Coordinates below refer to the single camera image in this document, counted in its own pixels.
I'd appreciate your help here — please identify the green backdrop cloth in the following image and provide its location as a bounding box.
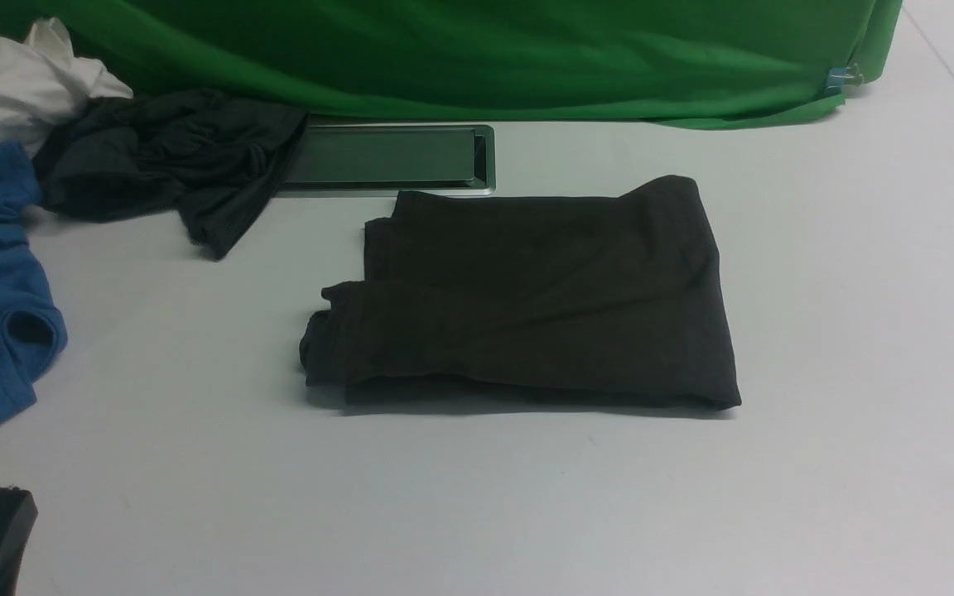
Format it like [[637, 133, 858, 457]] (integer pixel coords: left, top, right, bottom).
[[0, 1, 902, 131]]

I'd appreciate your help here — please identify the dark gray crumpled garment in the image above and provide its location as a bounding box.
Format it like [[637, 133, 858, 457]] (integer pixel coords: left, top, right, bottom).
[[33, 89, 308, 261]]

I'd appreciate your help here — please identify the white crumpled garment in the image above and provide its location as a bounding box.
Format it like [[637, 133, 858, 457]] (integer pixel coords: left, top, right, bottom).
[[0, 17, 133, 156]]

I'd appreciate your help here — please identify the blue binder clip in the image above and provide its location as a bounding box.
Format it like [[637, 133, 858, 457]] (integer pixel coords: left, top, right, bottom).
[[824, 63, 865, 97]]

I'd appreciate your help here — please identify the metal table cable hatch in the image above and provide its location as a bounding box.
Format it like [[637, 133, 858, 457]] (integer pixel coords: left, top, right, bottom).
[[279, 123, 496, 197]]

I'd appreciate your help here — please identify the gray long-sleeved shirt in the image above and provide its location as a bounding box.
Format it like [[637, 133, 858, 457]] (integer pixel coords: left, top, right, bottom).
[[299, 175, 742, 411]]

